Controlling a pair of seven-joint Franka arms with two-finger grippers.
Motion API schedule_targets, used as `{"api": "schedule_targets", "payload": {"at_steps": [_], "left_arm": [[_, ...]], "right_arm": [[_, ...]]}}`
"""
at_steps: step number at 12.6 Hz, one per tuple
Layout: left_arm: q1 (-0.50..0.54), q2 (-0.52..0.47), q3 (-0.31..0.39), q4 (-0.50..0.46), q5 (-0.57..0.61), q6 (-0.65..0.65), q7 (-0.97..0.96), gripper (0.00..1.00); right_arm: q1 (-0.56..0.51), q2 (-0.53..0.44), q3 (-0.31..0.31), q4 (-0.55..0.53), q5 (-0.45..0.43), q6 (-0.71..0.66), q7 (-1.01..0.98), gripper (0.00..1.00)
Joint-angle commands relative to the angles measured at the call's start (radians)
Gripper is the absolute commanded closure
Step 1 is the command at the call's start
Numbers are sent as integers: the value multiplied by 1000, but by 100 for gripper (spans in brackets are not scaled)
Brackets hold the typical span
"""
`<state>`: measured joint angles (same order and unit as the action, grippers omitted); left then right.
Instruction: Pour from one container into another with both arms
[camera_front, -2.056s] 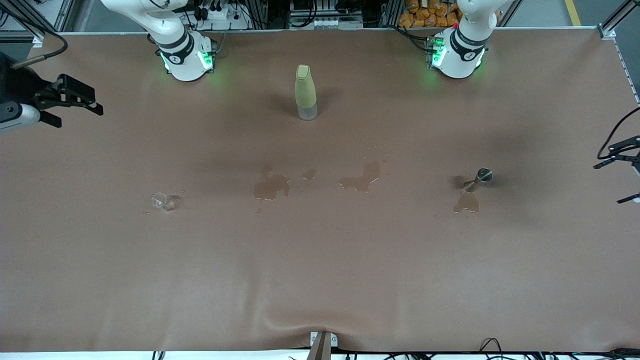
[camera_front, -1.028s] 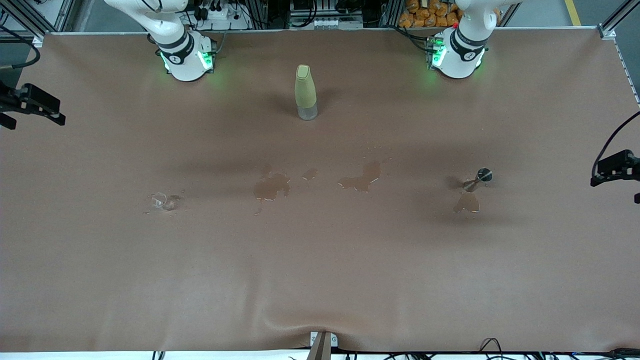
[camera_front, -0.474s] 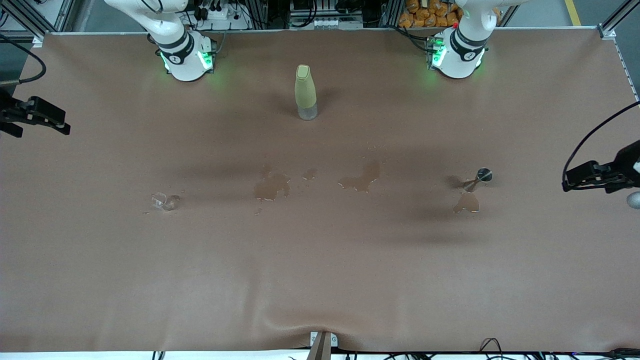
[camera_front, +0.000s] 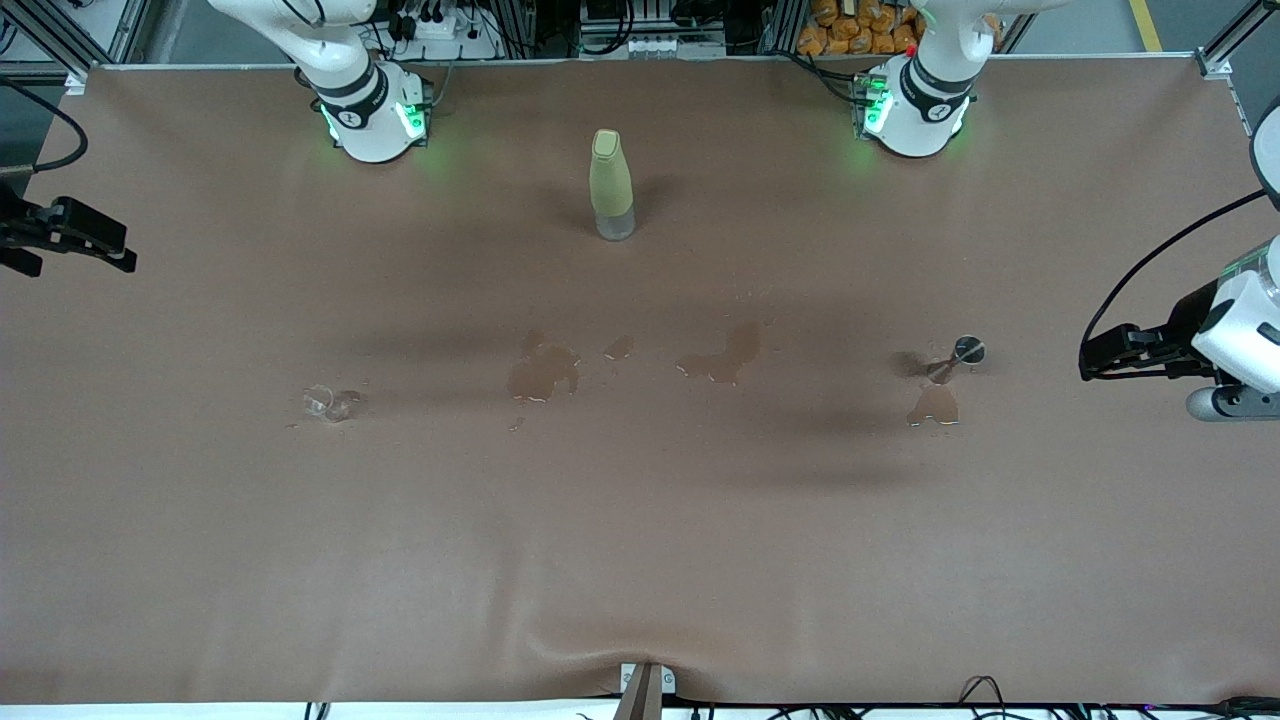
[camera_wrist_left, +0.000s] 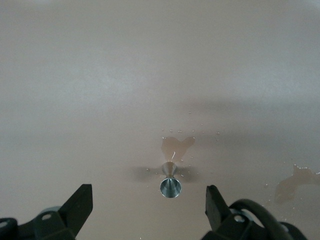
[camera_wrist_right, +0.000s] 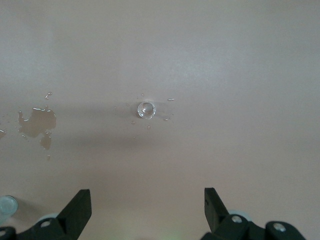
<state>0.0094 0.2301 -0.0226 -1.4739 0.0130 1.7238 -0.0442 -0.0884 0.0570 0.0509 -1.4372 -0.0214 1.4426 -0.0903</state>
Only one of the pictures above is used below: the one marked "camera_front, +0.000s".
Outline steel double-cone jigger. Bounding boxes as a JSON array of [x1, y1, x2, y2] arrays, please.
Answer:
[[925, 335, 988, 386]]

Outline small clear glass beaker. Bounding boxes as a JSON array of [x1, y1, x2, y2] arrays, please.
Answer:
[[302, 384, 363, 425]]

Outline small brown liquid puddle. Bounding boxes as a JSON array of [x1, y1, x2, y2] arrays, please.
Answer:
[[906, 385, 961, 428]]

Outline long brown liquid puddle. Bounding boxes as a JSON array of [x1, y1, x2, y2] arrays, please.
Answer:
[[675, 320, 764, 388]]

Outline white power strip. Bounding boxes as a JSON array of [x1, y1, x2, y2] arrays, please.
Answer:
[[385, 0, 501, 61]]

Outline orange snack pile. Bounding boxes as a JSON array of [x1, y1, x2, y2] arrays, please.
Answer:
[[797, 0, 1001, 56]]

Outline large brown liquid puddle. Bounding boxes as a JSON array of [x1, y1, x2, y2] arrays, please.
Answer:
[[506, 328, 582, 405]]

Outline pale green bottle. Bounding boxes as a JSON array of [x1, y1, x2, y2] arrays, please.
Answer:
[[589, 128, 638, 243]]

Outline brown table mat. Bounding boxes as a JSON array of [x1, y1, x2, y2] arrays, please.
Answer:
[[0, 55, 1280, 706]]

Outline white terminal block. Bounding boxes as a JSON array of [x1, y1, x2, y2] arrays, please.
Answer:
[[578, 35, 728, 59]]

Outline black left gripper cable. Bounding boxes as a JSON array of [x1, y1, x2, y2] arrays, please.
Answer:
[[1083, 188, 1280, 349]]

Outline aluminium frame post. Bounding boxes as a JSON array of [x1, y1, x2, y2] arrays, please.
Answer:
[[1195, 0, 1280, 81], [0, 0, 151, 96]]

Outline black floor cables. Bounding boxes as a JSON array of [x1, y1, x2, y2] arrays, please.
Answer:
[[958, 675, 1280, 720]]

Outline metal clamp bracket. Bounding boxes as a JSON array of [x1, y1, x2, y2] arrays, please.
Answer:
[[618, 662, 678, 720]]

